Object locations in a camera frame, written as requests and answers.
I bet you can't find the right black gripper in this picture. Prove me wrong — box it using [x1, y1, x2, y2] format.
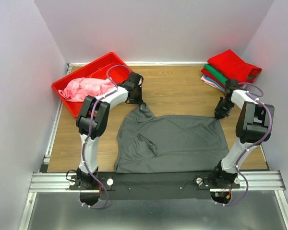
[214, 97, 234, 120]

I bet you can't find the grey t-shirt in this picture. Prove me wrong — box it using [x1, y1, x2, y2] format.
[114, 103, 229, 173]

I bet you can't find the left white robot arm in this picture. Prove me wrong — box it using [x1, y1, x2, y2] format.
[76, 72, 144, 189]

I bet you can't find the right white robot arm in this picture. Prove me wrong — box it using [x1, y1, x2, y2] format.
[210, 80, 275, 188]

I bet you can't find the folded blue t-shirt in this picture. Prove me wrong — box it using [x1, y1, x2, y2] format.
[203, 74, 225, 89]

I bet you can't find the folded pink t-shirt bottom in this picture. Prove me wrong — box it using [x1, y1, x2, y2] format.
[200, 76, 224, 92]

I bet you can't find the folded green t-shirt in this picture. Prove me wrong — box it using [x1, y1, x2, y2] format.
[201, 64, 254, 89]

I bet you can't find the folded red t-shirt lower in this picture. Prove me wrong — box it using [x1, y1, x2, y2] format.
[201, 65, 229, 92]

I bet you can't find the folded red t-shirt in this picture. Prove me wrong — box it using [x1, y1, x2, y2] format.
[207, 49, 262, 79]
[201, 65, 229, 92]

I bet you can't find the folded red t-shirt top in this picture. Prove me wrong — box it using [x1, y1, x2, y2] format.
[207, 49, 262, 79]

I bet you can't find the red plastic tray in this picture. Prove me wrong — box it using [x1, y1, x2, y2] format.
[52, 52, 132, 117]

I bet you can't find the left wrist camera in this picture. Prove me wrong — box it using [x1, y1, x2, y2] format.
[138, 76, 144, 86]

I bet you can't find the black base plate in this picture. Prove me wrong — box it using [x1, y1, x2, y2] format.
[66, 170, 240, 204]

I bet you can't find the aluminium front frame rail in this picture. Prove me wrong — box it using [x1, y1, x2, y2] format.
[29, 171, 286, 193]

